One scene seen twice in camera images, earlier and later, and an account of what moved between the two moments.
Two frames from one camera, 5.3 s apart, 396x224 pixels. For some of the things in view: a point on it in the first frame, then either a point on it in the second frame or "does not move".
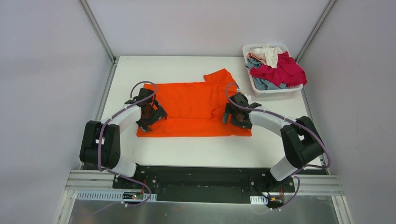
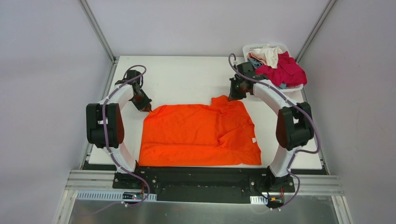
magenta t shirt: (287, 71) does not move
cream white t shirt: (271, 53) does not move
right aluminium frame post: (328, 7) does not move
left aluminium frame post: (97, 29) does not move
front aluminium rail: (80, 179) does not move
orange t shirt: (195, 109) to (218, 132)
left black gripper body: (153, 115) to (141, 101)
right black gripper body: (231, 114) to (234, 91)
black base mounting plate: (189, 184) does not move
